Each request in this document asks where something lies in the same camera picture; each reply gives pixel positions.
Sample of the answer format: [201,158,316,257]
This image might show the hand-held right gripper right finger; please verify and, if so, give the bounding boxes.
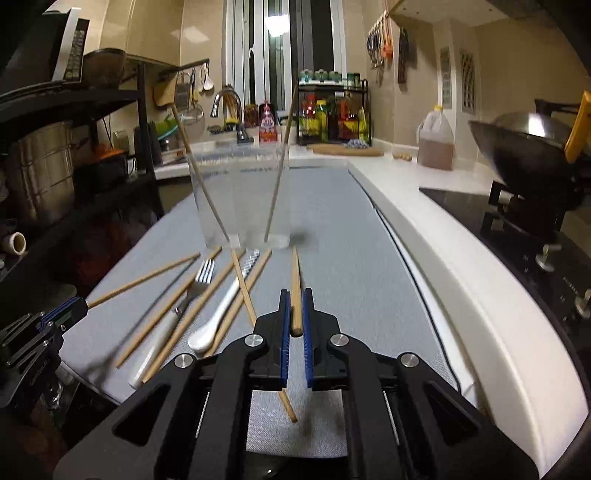
[302,287,540,480]

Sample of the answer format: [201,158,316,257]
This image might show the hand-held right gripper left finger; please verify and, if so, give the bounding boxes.
[53,288,291,480]

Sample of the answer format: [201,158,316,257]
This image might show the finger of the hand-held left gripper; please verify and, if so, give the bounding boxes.
[48,301,89,334]
[39,296,85,323]

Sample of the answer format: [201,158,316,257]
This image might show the wooden chopstick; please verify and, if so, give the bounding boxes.
[141,249,246,384]
[115,246,223,369]
[172,107,232,244]
[263,84,299,241]
[290,246,304,337]
[230,248,299,424]
[203,248,273,358]
[87,252,201,309]

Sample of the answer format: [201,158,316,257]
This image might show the white ceramic spoon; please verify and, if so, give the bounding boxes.
[187,249,262,355]

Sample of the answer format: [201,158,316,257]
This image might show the white-handled metal fork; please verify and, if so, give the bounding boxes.
[128,258,216,389]

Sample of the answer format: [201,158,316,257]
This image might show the clear plastic cup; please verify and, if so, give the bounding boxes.
[187,142,293,251]

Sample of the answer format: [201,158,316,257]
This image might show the white roll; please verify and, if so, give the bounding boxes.
[0,231,27,257]

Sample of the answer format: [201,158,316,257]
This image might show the grey table mat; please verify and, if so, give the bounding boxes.
[59,164,463,463]

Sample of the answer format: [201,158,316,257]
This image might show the steel stockpot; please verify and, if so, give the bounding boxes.
[7,121,77,228]

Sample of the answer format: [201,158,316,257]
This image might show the black pot with orange lid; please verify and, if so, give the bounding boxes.
[87,142,131,186]

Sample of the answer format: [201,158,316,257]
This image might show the round wooden cutting board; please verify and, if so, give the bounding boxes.
[307,143,385,158]

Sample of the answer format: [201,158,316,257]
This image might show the black shelf rack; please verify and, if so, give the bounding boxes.
[0,58,211,305]

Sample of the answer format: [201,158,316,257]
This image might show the black gas stove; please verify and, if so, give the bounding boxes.
[418,184,591,337]

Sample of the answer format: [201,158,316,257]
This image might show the red dish soap bottle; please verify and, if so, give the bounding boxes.
[259,100,280,144]

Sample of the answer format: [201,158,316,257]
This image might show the row of sauce bottles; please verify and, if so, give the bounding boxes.
[298,92,369,142]

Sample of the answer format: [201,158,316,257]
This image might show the hanging wooden board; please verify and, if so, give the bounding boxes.
[154,73,179,108]

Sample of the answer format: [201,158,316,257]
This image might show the brown bowl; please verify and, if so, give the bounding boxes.
[82,48,126,89]

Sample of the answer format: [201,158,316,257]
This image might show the hanging metal grater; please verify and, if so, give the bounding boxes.
[175,74,193,110]

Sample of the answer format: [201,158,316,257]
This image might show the plastic oil jug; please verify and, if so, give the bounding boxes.
[416,105,456,171]

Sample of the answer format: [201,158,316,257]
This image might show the chrome faucet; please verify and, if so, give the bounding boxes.
[211,89,254,144]

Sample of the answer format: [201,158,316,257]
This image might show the black burner grate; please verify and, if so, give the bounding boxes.
[481,179,566,243]

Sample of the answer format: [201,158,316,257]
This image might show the microwave oven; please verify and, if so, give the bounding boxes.
[0,9,91,94]

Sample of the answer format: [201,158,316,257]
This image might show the black spice rack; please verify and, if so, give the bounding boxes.
[295,78,371,147]

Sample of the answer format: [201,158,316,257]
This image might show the row of green-lid spice jars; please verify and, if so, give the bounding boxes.
[299,68,362,88]

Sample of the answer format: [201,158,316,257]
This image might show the black wok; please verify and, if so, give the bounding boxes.
[468,119,591,208]

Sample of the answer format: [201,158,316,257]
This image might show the white-framed window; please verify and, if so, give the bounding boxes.
[225,0,348,104]

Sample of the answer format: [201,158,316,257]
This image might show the row of hanging kitchen tools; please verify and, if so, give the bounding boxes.
[366,13,394,71]

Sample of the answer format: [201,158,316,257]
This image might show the steel wok lid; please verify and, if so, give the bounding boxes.
[489,98,591,149]

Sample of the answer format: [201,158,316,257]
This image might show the range hood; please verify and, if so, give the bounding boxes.
[485,0,591,29]

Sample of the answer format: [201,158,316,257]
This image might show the wall vent grille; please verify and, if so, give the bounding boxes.
[459,49,476,116]
[438,45,452,110]

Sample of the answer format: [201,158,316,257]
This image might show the yellow wooden handle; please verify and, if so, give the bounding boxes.
[564,90,591,164]

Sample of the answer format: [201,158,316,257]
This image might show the wall cabinet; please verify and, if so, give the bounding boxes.
[387,0,509,25]

